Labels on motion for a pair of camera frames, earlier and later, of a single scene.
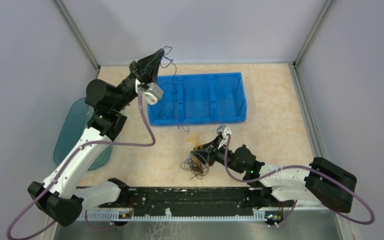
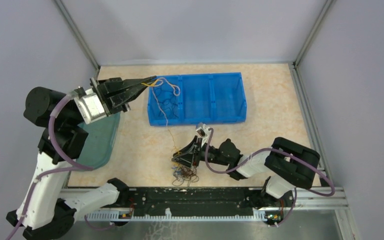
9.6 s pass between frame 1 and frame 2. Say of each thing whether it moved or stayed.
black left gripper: moved
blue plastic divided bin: stayed
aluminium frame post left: stayed
